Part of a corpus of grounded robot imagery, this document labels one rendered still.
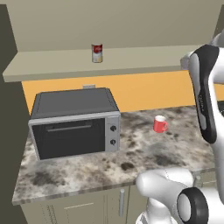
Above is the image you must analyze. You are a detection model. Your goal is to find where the grey cabinet door handle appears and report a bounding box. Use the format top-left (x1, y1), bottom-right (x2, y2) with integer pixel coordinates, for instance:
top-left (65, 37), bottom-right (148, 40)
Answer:
top-left (118, 188), bottom-right (125, 217)

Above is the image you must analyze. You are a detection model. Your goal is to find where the red mug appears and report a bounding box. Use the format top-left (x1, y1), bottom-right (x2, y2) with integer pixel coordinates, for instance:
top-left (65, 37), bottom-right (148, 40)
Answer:
top-left (153, 115), bottom-right (170, 134)

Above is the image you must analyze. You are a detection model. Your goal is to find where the narrow beige base cabinet door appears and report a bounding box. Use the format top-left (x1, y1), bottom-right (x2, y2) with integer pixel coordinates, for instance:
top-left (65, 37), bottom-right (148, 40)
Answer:
top-left (126, 184), bottom-right (150, 224)

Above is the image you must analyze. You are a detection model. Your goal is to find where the open beige wall cabinet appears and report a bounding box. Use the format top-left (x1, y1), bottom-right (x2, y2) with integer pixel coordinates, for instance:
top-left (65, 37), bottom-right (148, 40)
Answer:
top-left (2, 0), bottom-right (224, 83)

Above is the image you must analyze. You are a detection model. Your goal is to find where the grey toaster oven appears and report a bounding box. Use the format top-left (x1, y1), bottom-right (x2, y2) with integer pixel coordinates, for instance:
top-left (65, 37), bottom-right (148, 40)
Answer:
top-left (27, 87), bottom-right (122, 161)

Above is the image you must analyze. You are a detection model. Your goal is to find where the red and white food can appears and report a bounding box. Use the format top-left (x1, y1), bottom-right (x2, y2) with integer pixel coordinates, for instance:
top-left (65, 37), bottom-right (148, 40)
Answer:
top-left (91, 43), bottom-right (104, 64)

